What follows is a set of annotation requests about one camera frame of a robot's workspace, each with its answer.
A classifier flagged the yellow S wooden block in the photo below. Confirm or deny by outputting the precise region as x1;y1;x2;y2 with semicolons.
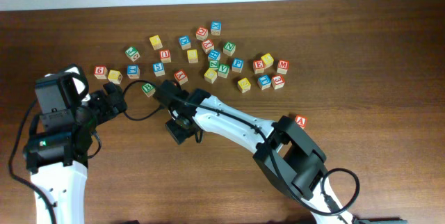
237;78;251;93

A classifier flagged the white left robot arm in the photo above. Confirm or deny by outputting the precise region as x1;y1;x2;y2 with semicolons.
23;64;127;223

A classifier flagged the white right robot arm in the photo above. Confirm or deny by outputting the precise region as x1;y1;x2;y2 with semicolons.
154;81;354;223

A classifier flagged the red K wooden block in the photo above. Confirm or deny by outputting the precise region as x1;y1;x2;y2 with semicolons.
174;70;188;85

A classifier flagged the yellow W wooden block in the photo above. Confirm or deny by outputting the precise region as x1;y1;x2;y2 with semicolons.
107;70;123;85

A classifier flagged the red 6 wooden block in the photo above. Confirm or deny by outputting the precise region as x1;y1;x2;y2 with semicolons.
94;65;108;79

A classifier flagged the green B wooden block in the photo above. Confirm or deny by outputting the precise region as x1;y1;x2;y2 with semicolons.
141;83;156;97

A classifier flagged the yellow C wooden block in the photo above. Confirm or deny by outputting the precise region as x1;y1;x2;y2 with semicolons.
204;68;218;83

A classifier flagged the blue 5 wooden block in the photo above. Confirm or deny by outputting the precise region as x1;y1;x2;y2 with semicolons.
152;63;165;77

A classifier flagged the blue I wooden block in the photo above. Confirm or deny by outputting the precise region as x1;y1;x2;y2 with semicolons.
127;65;140;79

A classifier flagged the yellow middle wooden block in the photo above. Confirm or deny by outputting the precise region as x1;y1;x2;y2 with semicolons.
187;49;199;63

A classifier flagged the green Z wooden block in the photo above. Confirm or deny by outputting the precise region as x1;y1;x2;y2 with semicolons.
209;60;220;70

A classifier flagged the red U wooden block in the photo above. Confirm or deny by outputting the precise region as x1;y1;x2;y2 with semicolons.
159;49;171;63

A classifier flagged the green V wooden block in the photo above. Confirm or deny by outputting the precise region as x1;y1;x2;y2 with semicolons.
217;64;230;78

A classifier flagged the green J wooden block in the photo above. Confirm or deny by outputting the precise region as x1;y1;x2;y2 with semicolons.
125;46;140;62

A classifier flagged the blue H wooden block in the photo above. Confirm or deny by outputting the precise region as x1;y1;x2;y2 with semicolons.
208;49;221;61

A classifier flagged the blue D wooden block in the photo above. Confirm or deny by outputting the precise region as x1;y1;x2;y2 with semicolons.
179;35;191;50

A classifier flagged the yellow top wooden block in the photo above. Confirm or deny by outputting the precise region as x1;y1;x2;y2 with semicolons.
149;35;163;50

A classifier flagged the blue P wooden block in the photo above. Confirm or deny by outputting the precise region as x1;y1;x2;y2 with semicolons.
232;58;244;73

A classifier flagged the green N wooden block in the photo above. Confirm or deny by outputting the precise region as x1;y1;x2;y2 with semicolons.
222;42;236;56

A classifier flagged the red Q wooden block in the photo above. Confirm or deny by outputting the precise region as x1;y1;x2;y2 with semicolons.
195;26;209;41

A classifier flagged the blue X wooden block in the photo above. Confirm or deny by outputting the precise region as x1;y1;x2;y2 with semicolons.
210;21;222;35

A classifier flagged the blue E wooden block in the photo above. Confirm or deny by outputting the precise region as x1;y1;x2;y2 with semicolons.
257;75;271;90

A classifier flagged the red E wooden block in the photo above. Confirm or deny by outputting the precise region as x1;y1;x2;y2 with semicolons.
253;60;265;74

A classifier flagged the yellow right wooden block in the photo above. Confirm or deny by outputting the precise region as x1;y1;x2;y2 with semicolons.
261;53;274;69

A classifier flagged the red 3 wooden block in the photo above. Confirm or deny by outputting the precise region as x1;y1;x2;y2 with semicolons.
271;75;285;90

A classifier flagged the red M wooden block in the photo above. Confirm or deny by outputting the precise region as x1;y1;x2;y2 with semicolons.
277;60;289;74

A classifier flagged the red A wooden block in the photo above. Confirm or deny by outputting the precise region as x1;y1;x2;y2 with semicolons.
295;115;307;129

